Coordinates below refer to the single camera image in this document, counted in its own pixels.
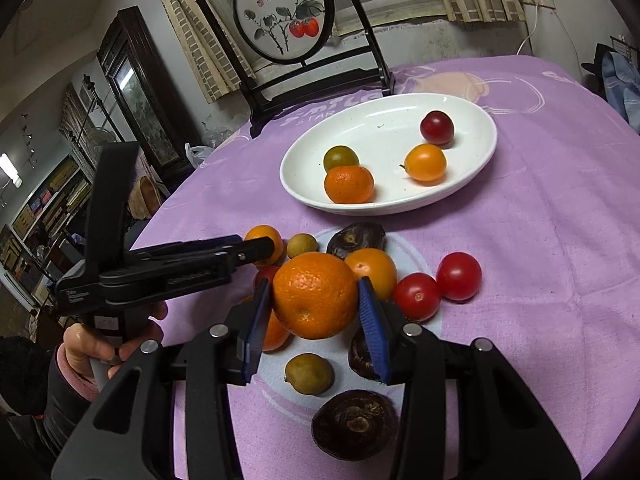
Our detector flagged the round painted screen on stand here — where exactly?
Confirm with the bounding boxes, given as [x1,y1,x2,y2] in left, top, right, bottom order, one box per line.
[194,0,396,138]

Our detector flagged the dark water chestnut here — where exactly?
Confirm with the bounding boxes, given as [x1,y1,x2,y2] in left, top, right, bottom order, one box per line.
[348,327,383,380]
[326,222,387,260]
[311,390,399,462]

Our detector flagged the purple printed blanket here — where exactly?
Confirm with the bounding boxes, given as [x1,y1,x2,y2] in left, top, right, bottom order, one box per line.
[132,55,640,480]

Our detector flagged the white plastic bag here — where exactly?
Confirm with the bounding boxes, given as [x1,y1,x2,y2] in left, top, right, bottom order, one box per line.
[185,142,216,166]

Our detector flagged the large orange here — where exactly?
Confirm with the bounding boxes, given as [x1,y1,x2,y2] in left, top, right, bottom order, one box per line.
[272,252,360,341]

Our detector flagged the white oval plate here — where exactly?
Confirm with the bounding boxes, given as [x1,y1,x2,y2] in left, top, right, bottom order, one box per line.
[279,93,498,216]

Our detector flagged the bookshelf with books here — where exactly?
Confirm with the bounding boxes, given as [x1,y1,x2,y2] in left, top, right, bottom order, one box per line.
[0,155,93,311]

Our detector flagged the green cherry tomato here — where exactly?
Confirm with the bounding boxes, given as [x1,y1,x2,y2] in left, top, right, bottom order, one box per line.
[323,145,361,173]

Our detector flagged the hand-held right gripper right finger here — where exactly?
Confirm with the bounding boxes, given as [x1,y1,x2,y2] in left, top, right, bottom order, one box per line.
[358,275,584,480]

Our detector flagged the dark wooden framed cabinet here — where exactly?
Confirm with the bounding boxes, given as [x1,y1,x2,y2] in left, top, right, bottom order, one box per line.
[96,6,193,196]

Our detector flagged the glass display shelf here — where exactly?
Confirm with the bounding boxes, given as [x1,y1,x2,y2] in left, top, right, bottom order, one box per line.
[60,75,126,171]

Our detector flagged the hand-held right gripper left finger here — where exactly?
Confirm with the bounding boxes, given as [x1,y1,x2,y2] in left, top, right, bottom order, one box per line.
[50,276,274,480]

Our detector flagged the green kumquat top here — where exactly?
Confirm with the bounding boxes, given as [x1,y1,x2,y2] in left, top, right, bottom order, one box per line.
[286,233,319,261]

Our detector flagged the yellow cherry tomato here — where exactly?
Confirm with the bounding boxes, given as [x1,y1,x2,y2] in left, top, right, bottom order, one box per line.
[400,143,447,183]

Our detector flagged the medium smooth orange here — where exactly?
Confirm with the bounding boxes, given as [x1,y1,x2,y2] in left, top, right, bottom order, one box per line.
[239,295,295,352]
[344,248,398,302]

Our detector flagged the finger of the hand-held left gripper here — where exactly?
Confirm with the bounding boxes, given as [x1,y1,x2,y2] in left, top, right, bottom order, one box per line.
[162,254,239,292]
[129,234,276,267]

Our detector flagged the blue clothing pile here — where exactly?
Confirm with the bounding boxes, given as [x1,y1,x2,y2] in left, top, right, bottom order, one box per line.
[582,35,640,133]

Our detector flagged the white power cable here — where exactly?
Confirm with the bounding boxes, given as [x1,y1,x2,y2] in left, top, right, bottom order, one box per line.
[520,2,542,56]

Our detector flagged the person's left forearm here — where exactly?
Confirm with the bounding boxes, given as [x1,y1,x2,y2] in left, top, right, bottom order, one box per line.
[0,335,101,456]

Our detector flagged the white tube lamp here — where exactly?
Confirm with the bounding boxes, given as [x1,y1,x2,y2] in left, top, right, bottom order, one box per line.
[0,152,23,187]

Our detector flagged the tan longan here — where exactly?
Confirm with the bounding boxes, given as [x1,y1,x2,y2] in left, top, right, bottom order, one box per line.
[284,353,334,396]

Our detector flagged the small mandarin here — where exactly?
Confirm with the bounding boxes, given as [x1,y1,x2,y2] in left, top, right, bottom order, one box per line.
[324,165,375,205]

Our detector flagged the small orange kumquat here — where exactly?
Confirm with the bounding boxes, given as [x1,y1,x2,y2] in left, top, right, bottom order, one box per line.
[243,225,285,267]

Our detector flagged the wicker basket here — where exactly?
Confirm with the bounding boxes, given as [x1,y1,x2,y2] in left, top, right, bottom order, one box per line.
[129,176,161,220]

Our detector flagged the person's left hand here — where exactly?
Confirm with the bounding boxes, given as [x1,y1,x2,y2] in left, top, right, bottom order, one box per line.
[62,302,169,379]

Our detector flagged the dark red cherry tomato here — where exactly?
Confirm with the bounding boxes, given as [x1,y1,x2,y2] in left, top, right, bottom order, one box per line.
[420,110,455,147]

